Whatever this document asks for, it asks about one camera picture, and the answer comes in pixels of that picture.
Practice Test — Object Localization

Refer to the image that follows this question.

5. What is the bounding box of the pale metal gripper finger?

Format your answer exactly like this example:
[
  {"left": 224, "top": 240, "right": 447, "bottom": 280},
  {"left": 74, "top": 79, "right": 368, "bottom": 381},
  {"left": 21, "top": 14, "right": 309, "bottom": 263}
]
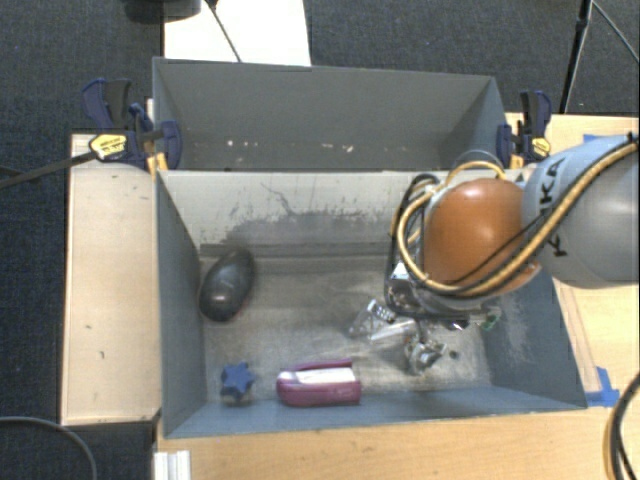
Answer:
[
  {"left": 347, "top": 298, "right": 397, "bottom": 339},
  {"left": 370, "top": 318, "right": 419, "bottom": 342}
]

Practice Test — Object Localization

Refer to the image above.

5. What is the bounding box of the small silver metal object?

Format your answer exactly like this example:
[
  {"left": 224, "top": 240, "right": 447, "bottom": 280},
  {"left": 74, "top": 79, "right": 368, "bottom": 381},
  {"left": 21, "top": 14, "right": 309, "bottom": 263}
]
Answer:
[{"left": 403, "top": 338, "right": 450, "bottom": 375}]

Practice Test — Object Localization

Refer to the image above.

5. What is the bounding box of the grey metal bin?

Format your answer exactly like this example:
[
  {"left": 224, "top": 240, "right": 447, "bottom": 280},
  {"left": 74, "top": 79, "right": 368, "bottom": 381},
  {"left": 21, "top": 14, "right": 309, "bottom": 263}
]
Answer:
[{"left": 151, "top": 56, "right": 589, "bottom": 440}]

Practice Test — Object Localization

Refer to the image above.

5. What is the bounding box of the purple and white case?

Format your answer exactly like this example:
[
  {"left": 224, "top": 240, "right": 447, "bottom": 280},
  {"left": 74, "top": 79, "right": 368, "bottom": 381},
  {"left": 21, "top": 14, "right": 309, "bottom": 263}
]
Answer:
[{"left": 275, "top": 358, "right": 363, "bottom": 409}]

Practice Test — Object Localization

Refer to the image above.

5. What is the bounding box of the black oval ball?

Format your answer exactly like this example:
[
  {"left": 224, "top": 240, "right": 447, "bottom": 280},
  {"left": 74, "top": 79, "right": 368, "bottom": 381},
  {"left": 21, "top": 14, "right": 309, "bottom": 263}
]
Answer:
[{"left": 198, "top": 248, "right": 257, "bottom": 324}]

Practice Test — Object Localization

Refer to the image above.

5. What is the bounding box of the blue star-shaped toy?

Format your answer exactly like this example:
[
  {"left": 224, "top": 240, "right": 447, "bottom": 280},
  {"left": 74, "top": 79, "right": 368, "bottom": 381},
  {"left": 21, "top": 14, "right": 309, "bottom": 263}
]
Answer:
[{"left": 219, "top": 361, "right": 258, "bottom": 406}]

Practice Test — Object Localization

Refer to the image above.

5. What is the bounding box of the pale wood flat board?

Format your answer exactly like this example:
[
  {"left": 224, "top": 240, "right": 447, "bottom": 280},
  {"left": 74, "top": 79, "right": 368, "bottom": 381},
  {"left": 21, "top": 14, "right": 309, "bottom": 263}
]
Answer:
[{"left": 59, "top": 132, "right": 164, "bottom": 427}]

